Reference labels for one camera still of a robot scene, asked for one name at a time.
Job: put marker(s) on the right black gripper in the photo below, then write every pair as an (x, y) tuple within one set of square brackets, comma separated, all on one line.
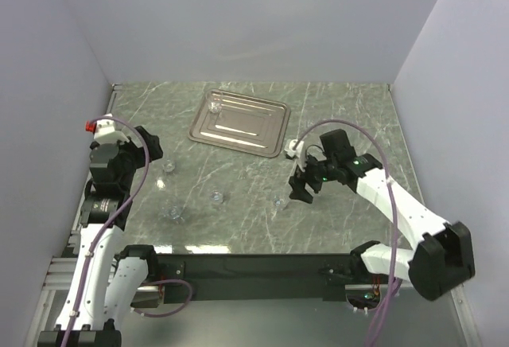
[(298, 185)]

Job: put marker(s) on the clear glass five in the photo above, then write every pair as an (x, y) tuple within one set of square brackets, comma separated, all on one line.
[(217, 197)]

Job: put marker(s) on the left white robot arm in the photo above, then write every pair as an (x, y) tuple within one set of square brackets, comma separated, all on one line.
[(102, 288)]

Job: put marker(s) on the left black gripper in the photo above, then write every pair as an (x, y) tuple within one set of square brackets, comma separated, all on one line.
[(139, 151)]

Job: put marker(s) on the clear glass four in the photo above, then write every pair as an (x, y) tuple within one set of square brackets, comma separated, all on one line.
[(171, 212)]

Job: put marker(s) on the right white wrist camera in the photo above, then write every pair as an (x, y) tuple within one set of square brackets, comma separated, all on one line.
[(294, 150)]

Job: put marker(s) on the clear glass one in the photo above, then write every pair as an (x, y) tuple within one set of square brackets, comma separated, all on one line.
[(214, 101)]

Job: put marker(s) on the silver metal tray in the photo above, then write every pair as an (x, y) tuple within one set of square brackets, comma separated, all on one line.
[(247, 124)]

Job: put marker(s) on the black base crossbar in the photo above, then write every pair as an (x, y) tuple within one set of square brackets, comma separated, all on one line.
[(216, 277)]

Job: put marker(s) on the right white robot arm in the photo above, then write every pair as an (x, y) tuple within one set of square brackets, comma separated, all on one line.
[(440, 256)]

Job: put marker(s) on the clear glass two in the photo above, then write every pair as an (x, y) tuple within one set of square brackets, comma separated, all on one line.
[(280, 203)]

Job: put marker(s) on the clear glass three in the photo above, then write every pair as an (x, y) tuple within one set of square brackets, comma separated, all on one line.
[(168, 166)]

